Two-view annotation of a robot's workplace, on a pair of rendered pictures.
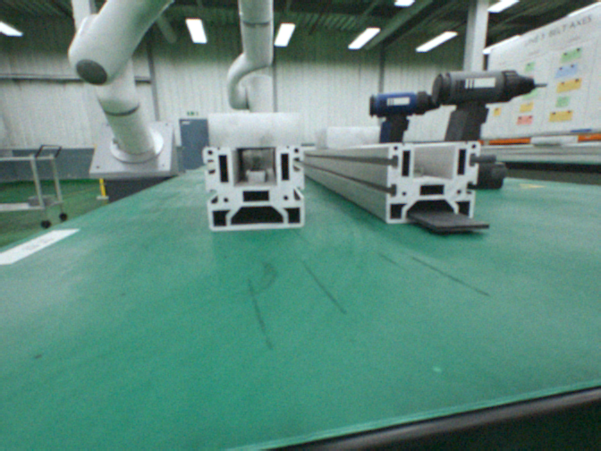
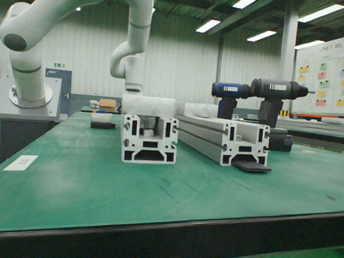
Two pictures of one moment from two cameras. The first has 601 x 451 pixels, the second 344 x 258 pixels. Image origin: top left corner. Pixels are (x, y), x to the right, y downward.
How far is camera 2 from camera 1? 19 cm
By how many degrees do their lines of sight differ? 12
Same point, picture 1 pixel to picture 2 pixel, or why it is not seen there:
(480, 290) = (258, 192)
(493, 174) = (285, 142)
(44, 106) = not seen: outside the picture
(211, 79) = (80, 39)
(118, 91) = (28, 55)
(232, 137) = (135, 108)
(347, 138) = (197, 110)
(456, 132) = (264, 114)
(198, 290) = (136, 186)
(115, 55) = (36, 33)
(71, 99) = not seen: outside the picture
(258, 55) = (137, 44)
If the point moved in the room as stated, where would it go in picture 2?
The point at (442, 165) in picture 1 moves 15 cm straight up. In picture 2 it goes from (251, 135) to (258, 63)
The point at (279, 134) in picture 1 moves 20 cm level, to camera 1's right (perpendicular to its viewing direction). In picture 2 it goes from (163, 109) to (253, 116)
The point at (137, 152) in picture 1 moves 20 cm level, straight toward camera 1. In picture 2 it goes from (30, 100) to (36, 101)
